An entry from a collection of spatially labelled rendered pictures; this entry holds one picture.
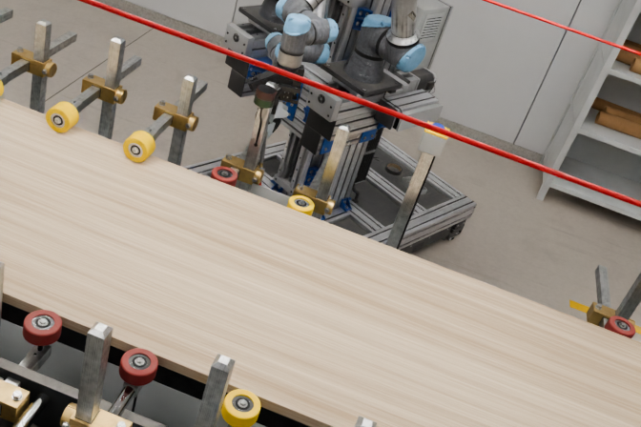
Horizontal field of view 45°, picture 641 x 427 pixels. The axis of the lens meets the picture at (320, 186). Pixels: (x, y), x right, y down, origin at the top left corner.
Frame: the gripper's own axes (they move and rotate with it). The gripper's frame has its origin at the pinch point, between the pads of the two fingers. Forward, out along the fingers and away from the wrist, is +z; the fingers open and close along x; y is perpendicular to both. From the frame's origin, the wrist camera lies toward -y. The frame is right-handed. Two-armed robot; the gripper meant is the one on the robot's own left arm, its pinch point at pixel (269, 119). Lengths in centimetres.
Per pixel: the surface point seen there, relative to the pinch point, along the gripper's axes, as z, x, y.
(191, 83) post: -8.4, -0.6, -26.0
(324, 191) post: 12.6, -17.9, 19.5
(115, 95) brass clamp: 4.1, 7.1, -48.4
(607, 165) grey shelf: 90, 178, 243
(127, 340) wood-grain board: 11, -92, -34
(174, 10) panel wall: 83, 287, -36
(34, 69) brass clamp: 4, 17, -75
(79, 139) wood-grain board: 9, -14, -56
